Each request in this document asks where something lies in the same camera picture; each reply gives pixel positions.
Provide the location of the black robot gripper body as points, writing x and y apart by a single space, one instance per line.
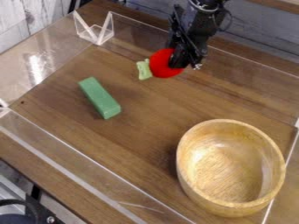
194 24

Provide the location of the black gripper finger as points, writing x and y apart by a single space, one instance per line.
183 58

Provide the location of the red plush strawberry toy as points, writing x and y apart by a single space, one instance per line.
155 66

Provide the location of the green rectangular block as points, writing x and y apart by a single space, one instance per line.
101 98

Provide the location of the clear acrylic table barrier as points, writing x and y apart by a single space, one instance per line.
110 169

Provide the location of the wooden bowl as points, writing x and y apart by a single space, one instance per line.
231 168

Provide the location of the black metal table clamp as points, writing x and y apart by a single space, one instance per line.
36 210

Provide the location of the clear acrylic corner bracket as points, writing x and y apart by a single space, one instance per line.
97 34

